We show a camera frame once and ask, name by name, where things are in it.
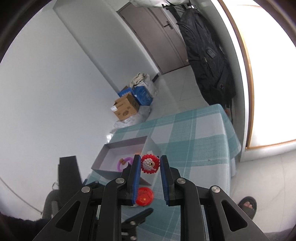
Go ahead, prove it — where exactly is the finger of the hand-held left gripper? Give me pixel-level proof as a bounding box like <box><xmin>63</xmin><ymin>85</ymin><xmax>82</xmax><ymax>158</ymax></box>
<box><xmin>121</xmin><ymin>208</ymin><xmax>154</xmax><ymax>241</ymax></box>
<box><xmin>122</xmin><ymin>165</ymin><xmax>134</xmax><ymax>179</ymax></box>

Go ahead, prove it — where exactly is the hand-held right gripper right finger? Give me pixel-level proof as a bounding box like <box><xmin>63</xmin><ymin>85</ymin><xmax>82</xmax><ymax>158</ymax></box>
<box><xmin>160</xmin><ymin>155</ymin><xmax>271</xmax><ymax>241</ymax></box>

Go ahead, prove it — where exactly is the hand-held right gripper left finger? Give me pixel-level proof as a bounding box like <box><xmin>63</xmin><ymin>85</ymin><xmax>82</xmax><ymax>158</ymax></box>
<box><xmin>32</xmin><ymin>155</ymin><xmax>142</xmax><ymax>241</ymax></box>

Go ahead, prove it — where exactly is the red beaded flower hair clip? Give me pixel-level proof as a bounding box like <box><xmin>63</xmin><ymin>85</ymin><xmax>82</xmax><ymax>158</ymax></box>
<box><xmin>141</xmin><ymin>154</ymin><xmax>160</xmax><ymax>175</ymax></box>

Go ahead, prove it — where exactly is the red round badge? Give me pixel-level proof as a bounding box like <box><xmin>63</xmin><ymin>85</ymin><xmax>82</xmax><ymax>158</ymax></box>
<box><xmin>135</xmin><ymin>186</ymin><xmax>154</xmax><ymax>206</ymax></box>

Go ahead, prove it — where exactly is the grey cardboard box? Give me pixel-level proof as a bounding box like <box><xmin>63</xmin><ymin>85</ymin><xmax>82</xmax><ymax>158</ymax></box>
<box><xmin>91</xmin><ymin>136</ymin><xmax>161</xmax><ymax>186</ymax></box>

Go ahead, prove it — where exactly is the person's left forearm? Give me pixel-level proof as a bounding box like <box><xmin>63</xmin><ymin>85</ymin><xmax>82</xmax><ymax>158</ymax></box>
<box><xmin>0</xmin><ymin>213</ymin><xmax>48</xmax><ymax>241</ymax></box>

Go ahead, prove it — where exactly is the teal checked tablecloth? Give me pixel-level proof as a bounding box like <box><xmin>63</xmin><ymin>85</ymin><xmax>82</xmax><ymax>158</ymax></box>
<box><xmin>84</xmin><ymin>104</ymin><xmax>242</xmax><ymax>241</ymax></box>

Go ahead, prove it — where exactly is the clear plastic sheet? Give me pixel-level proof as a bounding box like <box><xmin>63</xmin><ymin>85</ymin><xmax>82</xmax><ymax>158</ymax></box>
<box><xmin>112</xmin><ymin>105</ymin><xmax>152</xmax><ymax>133</ymax></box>

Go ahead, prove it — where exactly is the brown cardboard box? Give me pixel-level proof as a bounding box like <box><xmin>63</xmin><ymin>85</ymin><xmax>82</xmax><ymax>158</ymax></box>
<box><xmin>110</xmin><ymin>94</ymin><xmax>140</xmax><ymax>121</ymax></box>

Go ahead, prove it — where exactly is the large blue cardboard box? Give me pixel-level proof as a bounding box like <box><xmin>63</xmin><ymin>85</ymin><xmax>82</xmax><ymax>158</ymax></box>
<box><xmin>132</xmin><ymin>85</ymin><xmax>153</xmax><ymax>106</ymax></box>

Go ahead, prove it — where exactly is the small blue cardboard box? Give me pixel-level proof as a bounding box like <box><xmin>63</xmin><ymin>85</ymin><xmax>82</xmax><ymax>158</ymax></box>
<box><xmin>118</xmin><ymin>86</ymin><xmax>133</xmax><ymax>98</ymax></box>

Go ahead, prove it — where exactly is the white plastic bag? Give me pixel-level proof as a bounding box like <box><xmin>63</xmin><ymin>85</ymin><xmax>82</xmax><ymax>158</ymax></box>
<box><xmin>141</xmin><ymin>74</ymin><xmax>160</xmax><ymax>98</ymax></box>

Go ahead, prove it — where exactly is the person's foot in black sandal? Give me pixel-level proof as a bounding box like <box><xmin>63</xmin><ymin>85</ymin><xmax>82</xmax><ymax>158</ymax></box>
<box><xmin>238</xmin><ymin>197</ymin><xmax>258</xmax><ymax>220</ymax></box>

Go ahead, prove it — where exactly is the beige cloth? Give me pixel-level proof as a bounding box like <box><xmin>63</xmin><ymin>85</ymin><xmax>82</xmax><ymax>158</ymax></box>
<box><xmin>129</xmin><ymin>72</ymin><xmax>148</xmax><ymax>88</ymax></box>

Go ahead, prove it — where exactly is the black backpack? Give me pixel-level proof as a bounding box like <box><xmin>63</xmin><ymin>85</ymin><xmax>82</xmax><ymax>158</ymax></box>
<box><xmin>176</xmin><ymin>9</ymin><xmax>236</xmax><ymax>106</ymax></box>

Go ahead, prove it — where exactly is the grey door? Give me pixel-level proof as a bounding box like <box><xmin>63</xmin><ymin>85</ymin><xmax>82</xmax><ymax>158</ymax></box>
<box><xmin>117</xmin><ymin>2</ymin><xmax>192</xmax><ymax>75</ymax></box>

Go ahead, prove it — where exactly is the purple ring bracelet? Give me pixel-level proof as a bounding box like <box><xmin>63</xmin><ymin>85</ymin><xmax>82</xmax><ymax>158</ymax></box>
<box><xmin>116</xmin><ymin>157</ymin><xmax>133</xmax><ymax>172</ymax></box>

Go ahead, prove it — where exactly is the wooden window frame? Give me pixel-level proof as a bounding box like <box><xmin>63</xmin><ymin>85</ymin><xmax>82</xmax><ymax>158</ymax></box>
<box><xmin>218</xmin><ymin>0</ymin><xmax>296</xmax><ymax>151</ymax></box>

